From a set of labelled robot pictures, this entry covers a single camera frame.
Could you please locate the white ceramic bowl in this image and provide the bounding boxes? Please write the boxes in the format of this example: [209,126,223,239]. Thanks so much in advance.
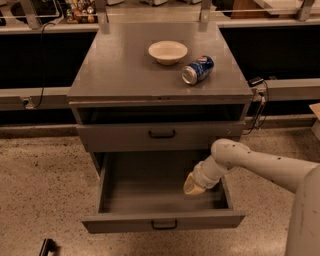
[148,41,188,65]

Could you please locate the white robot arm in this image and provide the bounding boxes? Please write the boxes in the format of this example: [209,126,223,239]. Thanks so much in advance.
[183,139,320,256]

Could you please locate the black cable left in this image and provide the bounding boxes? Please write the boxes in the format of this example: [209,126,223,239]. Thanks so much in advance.
[23,21,57,110]

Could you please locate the black power adapter with cables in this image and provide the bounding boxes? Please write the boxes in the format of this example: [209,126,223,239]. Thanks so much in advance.
[245,77,269,135]

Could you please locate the blue pepsi can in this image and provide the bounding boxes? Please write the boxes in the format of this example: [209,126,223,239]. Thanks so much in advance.
[182,56,214,86]

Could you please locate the grey drawer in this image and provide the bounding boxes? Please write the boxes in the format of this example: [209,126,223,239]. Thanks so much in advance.
[77,121,245,152]
[83,150,245,233]

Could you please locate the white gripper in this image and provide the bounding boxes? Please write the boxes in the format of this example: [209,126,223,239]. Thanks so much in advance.
[183,156,223,195]

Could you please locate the black object on floor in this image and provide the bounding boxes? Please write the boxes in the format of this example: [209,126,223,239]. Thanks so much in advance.
[39,238,58,256]

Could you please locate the grey metal rail frame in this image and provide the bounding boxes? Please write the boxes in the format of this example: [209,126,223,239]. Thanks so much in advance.
[0,0,320,112]

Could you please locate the colourful items on shelf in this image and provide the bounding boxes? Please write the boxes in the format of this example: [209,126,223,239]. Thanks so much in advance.
[65,0,97,24]

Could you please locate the grey top drawer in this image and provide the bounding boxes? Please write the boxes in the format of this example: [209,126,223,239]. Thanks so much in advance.
[77,121,245,152]

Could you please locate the grey drawer cabinet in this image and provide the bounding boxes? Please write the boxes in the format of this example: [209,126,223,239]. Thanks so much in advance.
[68,23,252,168]

